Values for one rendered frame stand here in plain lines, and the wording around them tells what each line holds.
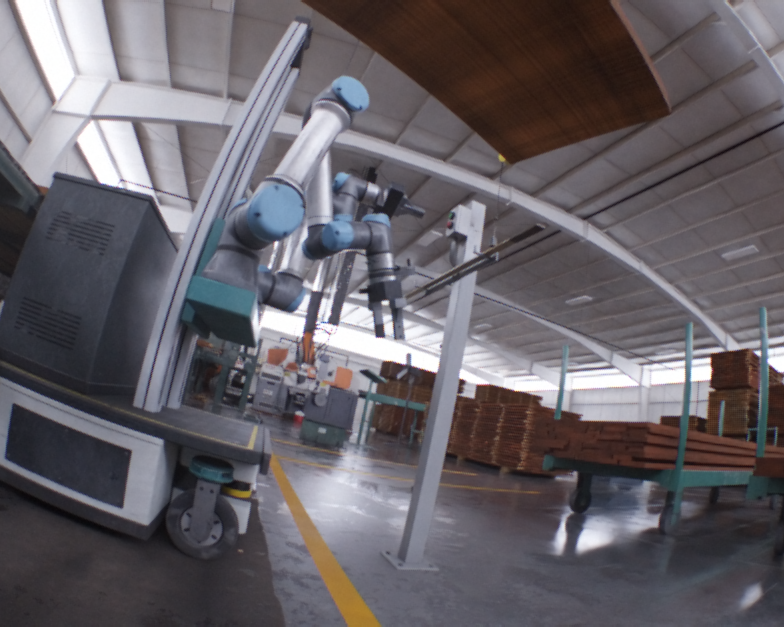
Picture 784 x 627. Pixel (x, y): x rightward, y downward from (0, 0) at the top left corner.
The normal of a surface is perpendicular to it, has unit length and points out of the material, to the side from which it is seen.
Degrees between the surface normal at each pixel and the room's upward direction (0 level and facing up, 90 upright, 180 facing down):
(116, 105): 90
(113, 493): 90
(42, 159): 90
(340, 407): 90
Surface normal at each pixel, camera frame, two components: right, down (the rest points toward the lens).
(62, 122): 0.36, -0.17
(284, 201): 0.60, 0.05
